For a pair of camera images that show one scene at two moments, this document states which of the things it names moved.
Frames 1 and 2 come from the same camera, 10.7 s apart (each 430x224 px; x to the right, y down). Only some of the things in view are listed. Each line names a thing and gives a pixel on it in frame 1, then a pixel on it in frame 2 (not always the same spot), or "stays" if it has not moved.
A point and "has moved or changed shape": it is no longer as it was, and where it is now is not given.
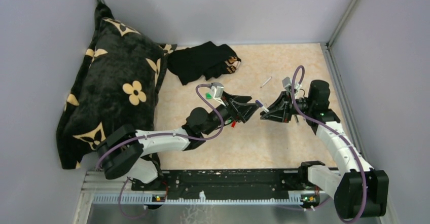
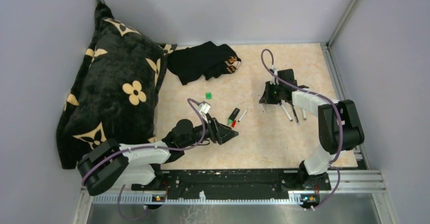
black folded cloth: [207, 62] stays
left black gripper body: [230, 109] -> [215, 130]
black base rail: [226, 184] stays
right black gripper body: [287, 111] -> [274, 95]
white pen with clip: [265, 109] has moved or changed shape
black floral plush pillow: [117, 83] stays
